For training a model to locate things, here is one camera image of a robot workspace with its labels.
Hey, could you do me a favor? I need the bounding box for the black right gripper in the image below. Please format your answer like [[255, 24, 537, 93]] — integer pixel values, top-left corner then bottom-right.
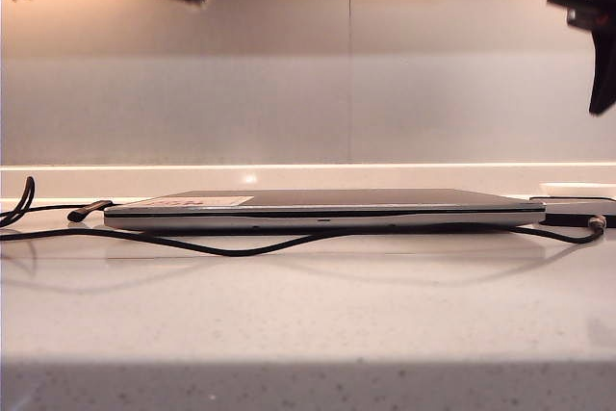
[[547, 0, 616, 116]]

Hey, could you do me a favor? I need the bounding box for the black smartphone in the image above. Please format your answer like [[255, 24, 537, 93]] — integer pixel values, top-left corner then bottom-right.
[[528, 196, 616, 229]]

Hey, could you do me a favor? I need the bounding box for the black charging cable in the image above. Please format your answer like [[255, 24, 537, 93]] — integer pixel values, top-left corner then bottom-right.
[[0, 175, 607, 258]]

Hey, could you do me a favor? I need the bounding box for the small white dish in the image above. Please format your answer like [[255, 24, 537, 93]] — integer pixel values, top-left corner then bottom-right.
[[538, 182, 610, 199]]

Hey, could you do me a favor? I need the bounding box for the white red text sticker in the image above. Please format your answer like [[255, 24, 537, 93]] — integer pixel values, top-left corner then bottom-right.
[[143, 195, 256, 208]]

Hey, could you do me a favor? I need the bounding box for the silver Dell laptop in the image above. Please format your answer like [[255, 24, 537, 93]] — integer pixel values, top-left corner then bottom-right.
[[103, 188, 548, 234]]

